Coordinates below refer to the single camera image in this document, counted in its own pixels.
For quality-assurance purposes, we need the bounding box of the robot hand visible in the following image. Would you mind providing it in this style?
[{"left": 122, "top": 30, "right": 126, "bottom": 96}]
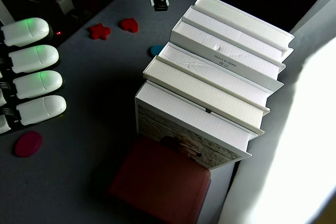
[{"left": 0, "top": 17, "right": 68, "bottom": 137}]

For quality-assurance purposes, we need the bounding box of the white decorative book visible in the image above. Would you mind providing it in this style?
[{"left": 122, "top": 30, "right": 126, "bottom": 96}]
[
  {"left": 142, "top": 55, "right": 265, "bottom": 134},
  {"left": 193, "top": 0, "right": 295, "bottom": 53},
  {"left": 156, "top": 41, "right": 271, "bottom": 116},
  {"left": 182, "top": 5, "right": 294, "bottom": 79}
]

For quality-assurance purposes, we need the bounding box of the black power strip red light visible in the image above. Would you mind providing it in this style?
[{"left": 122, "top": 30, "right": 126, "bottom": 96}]
[{"left": 50, "top": 25, "right": 67, "bottom": 41}]

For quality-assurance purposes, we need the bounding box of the white power adapter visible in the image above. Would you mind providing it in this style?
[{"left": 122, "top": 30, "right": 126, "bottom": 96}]
[{"left": 56, "top": 0, "right": 75, "bottom": 13}]

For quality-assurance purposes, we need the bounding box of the grey table cloth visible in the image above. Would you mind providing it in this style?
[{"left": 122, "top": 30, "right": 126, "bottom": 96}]
[{"left": 0, "top": 0, "right": 336, "bottom": 224}]

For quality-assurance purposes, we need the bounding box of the red star toy block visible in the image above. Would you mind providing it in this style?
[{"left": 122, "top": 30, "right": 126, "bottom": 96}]
[{"left": 88, "top": 23, "right": 111, "bottom": 40}]

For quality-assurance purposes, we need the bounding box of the magenta oval toy block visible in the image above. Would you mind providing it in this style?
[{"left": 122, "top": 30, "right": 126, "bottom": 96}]
[{"left": 14, "top": 131, "right": 43, "bottom": 158}]

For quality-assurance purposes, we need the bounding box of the red heart toy block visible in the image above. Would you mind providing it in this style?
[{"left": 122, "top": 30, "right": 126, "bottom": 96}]
[{"left": 120, "top": 17, "right": 139, "bottom": 33}]

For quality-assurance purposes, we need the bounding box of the blue round toy block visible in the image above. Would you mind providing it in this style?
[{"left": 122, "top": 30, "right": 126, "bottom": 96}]
[{"left": 150, "top": 45, "right": 164, "bottom": 58}]

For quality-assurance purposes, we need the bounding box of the black webcam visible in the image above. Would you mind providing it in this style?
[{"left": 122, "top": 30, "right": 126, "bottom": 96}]
[{"left": 152, "top": 0, "right": 169, "bottom": 12}]

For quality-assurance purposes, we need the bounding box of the white book photo cover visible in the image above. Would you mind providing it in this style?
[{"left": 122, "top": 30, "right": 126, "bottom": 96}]
[{"left": 134, "top": 81, "right": 253, "bottom": 170}]

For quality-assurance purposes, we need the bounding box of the red book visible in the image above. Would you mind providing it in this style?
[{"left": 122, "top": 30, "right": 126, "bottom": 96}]
[{"left": 108, "top": 135, "right": 213, "bottom": 224}]

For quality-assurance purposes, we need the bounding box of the white book printed spine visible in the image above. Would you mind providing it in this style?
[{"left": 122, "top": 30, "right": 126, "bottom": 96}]
[{"left": 170, "top": 21, "right": 285, "bottom": 91}]

